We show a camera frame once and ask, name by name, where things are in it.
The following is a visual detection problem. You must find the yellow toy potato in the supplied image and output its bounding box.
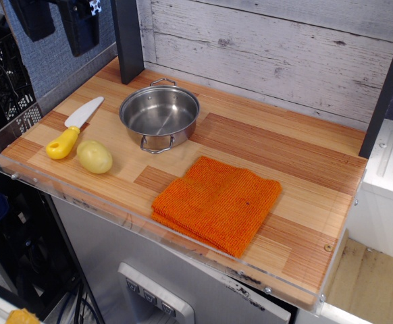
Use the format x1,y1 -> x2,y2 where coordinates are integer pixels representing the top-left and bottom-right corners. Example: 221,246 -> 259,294
76,140 -> 113,174

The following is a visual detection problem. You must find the clear acrylic table guard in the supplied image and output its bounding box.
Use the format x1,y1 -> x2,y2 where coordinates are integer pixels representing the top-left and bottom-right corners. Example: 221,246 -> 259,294
0,60 -> 366,323

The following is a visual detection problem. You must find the dark shelf post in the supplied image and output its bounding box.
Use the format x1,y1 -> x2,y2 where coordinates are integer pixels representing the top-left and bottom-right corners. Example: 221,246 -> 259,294
111,0 -> 145,84
359,58 -> 393,159

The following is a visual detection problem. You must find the black plastic crate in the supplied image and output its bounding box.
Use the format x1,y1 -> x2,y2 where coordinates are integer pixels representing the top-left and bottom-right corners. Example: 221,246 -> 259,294
0,34 -> 36,121

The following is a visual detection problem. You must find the white toy sink unit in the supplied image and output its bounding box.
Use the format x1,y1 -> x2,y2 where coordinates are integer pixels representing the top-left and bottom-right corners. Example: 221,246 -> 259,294
361,117 -> 393,203

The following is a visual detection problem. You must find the yellow handled toy knife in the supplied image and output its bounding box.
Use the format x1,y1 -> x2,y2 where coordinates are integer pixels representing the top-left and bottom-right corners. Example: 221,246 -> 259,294
45,97 -> 104,160

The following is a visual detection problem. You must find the dark right shelf post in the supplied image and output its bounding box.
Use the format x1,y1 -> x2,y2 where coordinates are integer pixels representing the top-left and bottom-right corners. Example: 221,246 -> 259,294
359,58 -> 393,159

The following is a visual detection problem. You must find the stainless steel pot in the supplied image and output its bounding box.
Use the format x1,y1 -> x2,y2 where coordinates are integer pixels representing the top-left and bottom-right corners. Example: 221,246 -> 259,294
119,78 -> 200,154

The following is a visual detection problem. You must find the dark left shelf post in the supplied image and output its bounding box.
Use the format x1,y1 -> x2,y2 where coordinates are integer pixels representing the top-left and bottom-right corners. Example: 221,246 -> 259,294
111,0 -> 145,84

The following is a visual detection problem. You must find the orange knitted towel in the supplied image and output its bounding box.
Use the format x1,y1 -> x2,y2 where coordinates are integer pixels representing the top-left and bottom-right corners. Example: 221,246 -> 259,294
152,157 -> 282,258

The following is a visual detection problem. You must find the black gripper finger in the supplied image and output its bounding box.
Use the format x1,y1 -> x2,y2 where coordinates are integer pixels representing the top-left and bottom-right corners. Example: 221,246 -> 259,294
58,1 -> 100,57
11,0 -> 55,42

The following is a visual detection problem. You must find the yellow object bottom left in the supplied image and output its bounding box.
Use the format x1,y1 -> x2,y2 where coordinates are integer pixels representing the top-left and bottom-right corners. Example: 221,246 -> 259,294
5,308 -> 41,324

